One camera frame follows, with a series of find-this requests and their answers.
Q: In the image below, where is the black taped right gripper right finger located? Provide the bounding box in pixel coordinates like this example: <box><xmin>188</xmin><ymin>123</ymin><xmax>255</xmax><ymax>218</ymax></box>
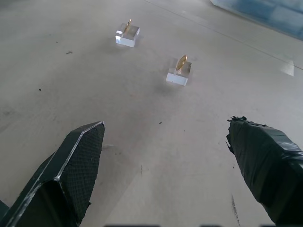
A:
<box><xmin>224</xmin><ymin>115</ymin><xmax>303</xmax><ymax>226</ymax></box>

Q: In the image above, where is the blue panel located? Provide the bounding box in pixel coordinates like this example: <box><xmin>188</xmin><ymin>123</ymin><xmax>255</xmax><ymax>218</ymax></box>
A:
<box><xmin>209</xmin><ymin>0</ymin><xmax>303</xmax><ymax>40</ymax></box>

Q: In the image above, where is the clear acrylic block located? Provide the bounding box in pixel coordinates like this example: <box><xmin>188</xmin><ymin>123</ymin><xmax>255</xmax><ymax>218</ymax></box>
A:
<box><xmin>166</xmin><ymin>61</ymin><xmax>193</xmax><ymax>87</ymax></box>
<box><xmin>115</xmin><ymin>24</ymin><xmax>140</xmax><ymax>48</ymax></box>

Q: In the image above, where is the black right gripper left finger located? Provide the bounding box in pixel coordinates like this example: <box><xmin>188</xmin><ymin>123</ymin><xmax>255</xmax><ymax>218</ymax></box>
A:
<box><xmin>0</xmin><ymin>121</ymin><xmax>105</xmax><ymax>227</ymax></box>

